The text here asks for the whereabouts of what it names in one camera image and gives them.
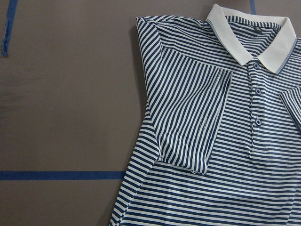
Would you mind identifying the navy white striped polo shirt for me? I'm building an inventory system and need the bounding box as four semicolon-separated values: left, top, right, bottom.
110;4;301;226

